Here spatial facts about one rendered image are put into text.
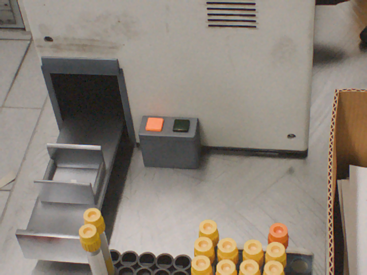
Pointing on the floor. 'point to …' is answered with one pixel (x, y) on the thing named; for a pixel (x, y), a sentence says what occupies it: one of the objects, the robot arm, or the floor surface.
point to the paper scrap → (7, 179)
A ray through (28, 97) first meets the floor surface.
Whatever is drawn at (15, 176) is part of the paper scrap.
